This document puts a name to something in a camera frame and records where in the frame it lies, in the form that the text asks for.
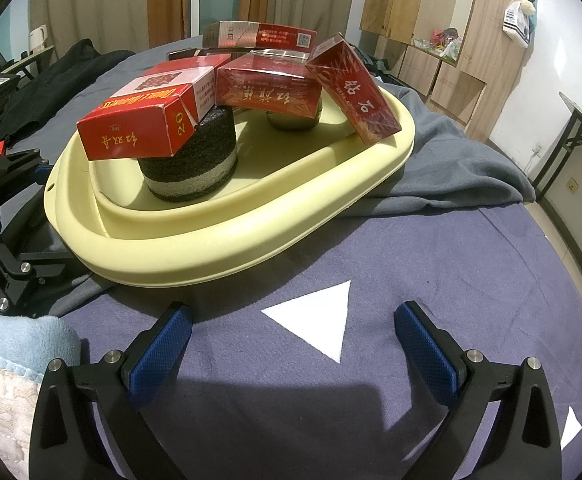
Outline red and silver cigarette pack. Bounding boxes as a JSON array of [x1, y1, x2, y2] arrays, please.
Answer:
[[201, 20, 318, 54]]

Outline red and white cigarette pack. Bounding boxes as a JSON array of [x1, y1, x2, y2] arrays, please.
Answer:
[[76, 53, 232, 161]]

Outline wooden wardrobe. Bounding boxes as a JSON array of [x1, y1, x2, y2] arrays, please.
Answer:
[[360, 0, 541, 144]]

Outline dark brown cigarette pack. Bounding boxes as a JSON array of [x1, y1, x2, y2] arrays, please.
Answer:
[[167, 47, 208, 62]]

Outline grey cloth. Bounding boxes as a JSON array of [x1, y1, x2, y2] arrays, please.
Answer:
[[58, 47, 538, 318]]

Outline light blue fleece blanket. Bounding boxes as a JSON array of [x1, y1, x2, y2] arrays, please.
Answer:
[[0, 304, 82, 386]]

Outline small metal tin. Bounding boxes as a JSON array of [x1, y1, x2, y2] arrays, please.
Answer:
[[265, 106, 323, 132]]

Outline black clothing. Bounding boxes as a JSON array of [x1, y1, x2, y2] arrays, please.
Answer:
[[0, 38, 138, 143]]

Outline red cigarette pack grass pattern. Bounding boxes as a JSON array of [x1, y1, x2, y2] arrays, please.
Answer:
[[304, 33, 403, 147]]

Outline white striped hanging bag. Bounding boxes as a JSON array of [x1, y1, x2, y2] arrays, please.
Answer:
[[501, 0, 538, 49]]

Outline black and white round sponge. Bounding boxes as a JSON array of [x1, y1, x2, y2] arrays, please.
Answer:
[[138, 104, 239, 205]]

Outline white electric kettle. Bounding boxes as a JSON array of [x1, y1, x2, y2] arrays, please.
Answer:
[[28, 24, 52, 54]]

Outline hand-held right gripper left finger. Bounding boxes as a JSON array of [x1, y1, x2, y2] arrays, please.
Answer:
[[30, 301, 193, 480]]

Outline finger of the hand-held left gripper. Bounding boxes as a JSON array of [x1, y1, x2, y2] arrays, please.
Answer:
[[0, 240, 79, 318], [0, 147, 54, 198]]

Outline pale yellow plastic basin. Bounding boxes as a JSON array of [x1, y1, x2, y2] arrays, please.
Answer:
[[43, 79, 417, 289]]

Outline black folding table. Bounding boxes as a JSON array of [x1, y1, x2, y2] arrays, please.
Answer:
[[535, 91, 582, 292]]

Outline beige curtains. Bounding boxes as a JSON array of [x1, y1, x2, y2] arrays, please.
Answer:
[[28, 0, 363, 57]]

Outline glossy red cigarette pack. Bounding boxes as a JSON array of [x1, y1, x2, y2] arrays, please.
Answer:
[[215, 49, 325, 119]]

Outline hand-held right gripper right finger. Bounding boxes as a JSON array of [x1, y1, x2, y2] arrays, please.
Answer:
[[393, 301, 564, 480]]

